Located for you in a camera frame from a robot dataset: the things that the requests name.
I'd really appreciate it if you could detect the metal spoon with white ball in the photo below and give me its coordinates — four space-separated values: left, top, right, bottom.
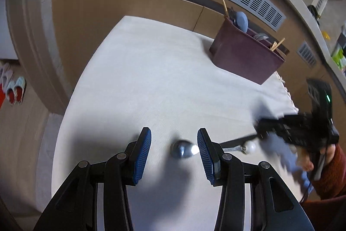
170 139 257 160

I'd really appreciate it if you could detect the short grey vent grille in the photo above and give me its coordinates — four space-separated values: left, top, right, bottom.
296 41 318 67

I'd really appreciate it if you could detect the white cupboard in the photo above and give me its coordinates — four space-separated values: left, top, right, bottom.
0 0 20 61

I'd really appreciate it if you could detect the blue rice paddle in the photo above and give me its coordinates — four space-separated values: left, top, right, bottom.
234 11 249 33

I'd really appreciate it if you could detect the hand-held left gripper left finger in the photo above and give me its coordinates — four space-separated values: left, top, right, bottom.
34 127 152 231

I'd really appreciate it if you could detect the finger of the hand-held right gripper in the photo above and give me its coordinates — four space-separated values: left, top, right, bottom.
255 116 287 137

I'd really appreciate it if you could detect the green packet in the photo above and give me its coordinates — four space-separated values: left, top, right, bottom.
332 45 346 71

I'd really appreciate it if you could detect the blue slipper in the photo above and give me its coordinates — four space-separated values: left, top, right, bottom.
6 81 17 106

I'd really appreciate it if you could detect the person's right hand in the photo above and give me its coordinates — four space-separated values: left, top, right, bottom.
296 144 336 171

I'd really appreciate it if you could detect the wooden counter cabinet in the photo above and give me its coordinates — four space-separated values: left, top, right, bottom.
51 0 346 123

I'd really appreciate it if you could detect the person's right forearm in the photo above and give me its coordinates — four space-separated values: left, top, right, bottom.
311 143 346 199

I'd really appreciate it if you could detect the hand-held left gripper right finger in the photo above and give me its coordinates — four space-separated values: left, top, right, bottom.
197 128 316 231

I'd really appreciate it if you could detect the pair of slippers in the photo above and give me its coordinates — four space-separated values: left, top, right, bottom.
13 76 27 103

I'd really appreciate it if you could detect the dark metal spoon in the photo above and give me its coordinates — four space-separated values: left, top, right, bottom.
228 6 237 25

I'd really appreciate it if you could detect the maroon plastic utensil container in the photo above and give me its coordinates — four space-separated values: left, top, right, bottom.
209 16 290 86

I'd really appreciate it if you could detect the grey slipper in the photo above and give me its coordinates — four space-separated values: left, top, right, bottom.
1 69 14 91
0 63 10 79

